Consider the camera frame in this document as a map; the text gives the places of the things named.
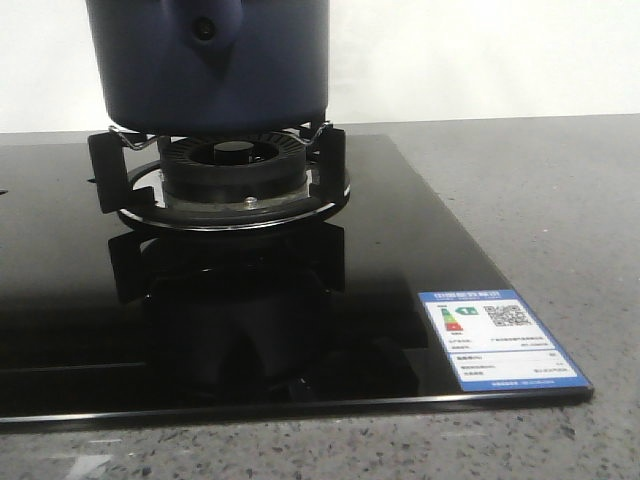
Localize black metal pot support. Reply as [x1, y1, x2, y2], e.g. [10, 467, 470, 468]
[88, 122, 351, 232]

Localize dark blue cooking pot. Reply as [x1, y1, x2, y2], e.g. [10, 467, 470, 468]
[86, 0, 330, 136]

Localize black glass gas stove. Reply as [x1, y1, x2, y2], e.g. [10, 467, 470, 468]
[1, 136, 593, 432]

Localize black round gas burner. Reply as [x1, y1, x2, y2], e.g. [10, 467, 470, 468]
[160, 132, 306, 202]

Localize blue energy label sticker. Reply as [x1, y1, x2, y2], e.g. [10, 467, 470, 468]
[419, 289, 590, 392]

